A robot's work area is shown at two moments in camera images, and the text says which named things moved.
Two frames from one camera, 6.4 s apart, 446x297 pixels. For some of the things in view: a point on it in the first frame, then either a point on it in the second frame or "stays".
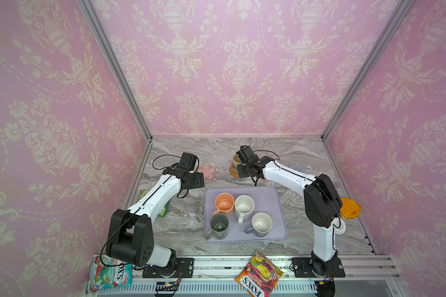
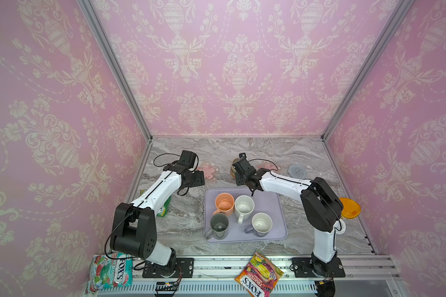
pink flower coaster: [210, 172] stays
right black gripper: [240, 171] → [238, 179]
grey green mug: [219, 227] stays
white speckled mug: [244, 206] stays
